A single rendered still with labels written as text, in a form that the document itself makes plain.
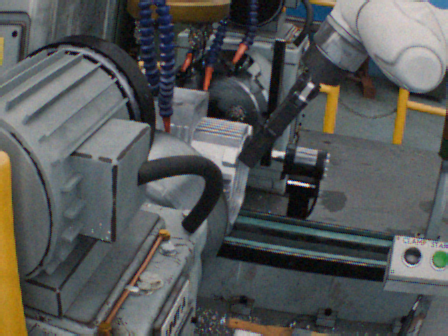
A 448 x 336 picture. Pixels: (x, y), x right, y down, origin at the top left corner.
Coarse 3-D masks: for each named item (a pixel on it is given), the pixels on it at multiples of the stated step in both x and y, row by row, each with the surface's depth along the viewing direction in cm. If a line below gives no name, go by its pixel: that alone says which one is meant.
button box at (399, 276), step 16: (400, 240) 97; (416, 240) 97; (400, 256) 95; (432, 256) 95; (400, 272) 94; (416, 272) 93; (432, 272) 93; (384, 288) 97; (400, 288) 96; (416, 288) 95; (432, 288) 94
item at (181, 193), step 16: (160, 144) 98; (176, 144) 100; (176, 176) 94; (192, 176) 97; (160, 192) 88; (176, 192) 91; (192, 192) 94; (224, 192) 104; (176, 208) 89; (224, 208) 103; (208, 224) 95; (224, 224) 103; (208, 240) 94; (208, 256) 94
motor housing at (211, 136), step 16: (208, 128) 122; (224, 128) 122; (240, 128) 123; (192, 144) 121; (208, 144) 121; (224, 144) 121; (240, 144) 121; (224, 176) 118; (240, 176) 134; (240, 192) 134
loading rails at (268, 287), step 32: (256, 224) 133; (288, 224) 135; (320, 224) 134; (224, 256) 125; (256, 256) 124; (288, 256) 122; (320, 256) 122; (352, 256) 131; (384, 256) 130; (224, 288) 127; (256, 288) 126; (288, 288) 125; (320, 288) 123; (352, 288) 122; (320, 320) 122; (352, 320) 125; (384, 320) 123
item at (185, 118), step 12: (180, 96) 129; (192, 96) 128; (204, 96) 125; (156, 108) 120; (180, 108) 119; (192, 108) 119; (204, 108) 126; (156, 120) 121; (180, 120) 120; (192, 120) 119; (180, 132) 120; (192, 132) 121
